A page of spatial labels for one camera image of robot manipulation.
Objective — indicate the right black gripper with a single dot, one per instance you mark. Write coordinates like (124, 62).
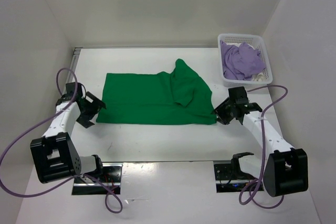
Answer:
(222, 118)

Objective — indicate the purple t shirt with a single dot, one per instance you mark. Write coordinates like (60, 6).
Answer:
(241, 62)

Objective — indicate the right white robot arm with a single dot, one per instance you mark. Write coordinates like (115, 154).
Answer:
(282, 169)

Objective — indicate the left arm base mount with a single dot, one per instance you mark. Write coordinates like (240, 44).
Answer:
(111, 178)

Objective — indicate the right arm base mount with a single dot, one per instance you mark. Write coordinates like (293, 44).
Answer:
(226, 180)

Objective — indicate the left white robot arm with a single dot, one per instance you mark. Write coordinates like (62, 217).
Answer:
(54, 154)

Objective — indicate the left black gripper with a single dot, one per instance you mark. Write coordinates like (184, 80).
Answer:
(95, 106)

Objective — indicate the green t shirt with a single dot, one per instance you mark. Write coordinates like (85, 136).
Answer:
(178, 98)

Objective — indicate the white cloth in basket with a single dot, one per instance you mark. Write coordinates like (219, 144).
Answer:
(258, 77)

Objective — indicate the white plastic basket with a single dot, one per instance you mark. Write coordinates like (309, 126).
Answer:
(254, 41)

